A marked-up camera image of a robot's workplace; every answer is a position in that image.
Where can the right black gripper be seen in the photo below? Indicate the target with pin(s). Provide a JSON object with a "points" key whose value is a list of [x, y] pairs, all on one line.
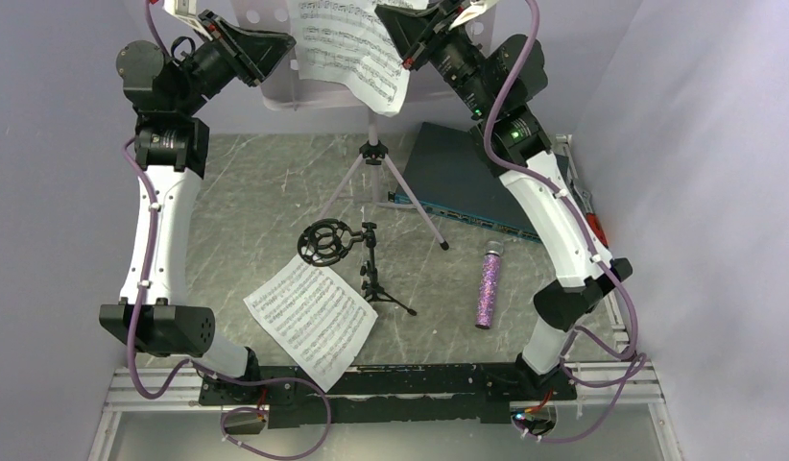
{"points": [[419, 34]]}

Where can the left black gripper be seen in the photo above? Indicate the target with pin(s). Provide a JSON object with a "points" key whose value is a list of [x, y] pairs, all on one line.
{"points": [[251, 55]]}

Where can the lilac perforated music stand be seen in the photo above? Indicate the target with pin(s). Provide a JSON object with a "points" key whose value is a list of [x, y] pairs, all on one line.
{"points": [[286, 90]]}

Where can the sheet music page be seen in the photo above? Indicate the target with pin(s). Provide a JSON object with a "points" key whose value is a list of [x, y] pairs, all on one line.
{"points": [[315, 316], [345, 43]]}

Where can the black microphone shock mount stand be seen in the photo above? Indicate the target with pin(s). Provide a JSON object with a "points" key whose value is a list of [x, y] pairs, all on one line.
{"points": [[328, 241]]}

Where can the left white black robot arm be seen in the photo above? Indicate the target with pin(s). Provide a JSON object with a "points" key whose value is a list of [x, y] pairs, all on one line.
{"points": [[168, 153]]}

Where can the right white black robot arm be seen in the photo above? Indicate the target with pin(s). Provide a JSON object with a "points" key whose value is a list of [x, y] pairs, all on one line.
{"points": [[497, 89]]}

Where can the dark blue rack unit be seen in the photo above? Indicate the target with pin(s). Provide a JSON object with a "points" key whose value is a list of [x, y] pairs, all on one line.
{"points": [[450, 180]]}

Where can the purple glitter microphone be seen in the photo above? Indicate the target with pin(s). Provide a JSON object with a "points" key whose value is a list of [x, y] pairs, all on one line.
{"points": [[489, 284]]}

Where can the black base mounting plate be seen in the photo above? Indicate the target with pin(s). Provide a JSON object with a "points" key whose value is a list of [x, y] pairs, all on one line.
{"points": [[485, 392]]}

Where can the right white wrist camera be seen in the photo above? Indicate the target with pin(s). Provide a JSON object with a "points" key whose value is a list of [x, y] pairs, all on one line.
{"points": [[471, 10]]}

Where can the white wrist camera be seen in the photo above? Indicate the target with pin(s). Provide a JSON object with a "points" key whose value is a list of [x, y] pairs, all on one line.
{"points": [[182, 10], [471, 10]]}

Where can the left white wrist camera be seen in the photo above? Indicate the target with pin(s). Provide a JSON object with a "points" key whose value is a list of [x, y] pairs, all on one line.
{"points": [[182, 10]]}

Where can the red handled adjustable wrench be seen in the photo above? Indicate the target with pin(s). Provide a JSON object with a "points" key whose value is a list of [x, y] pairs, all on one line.
{"points": [[584, 199]]}

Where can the aluminium frame rail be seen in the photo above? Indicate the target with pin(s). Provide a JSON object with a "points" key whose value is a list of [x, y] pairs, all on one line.
{"points": [[181, 390]]}

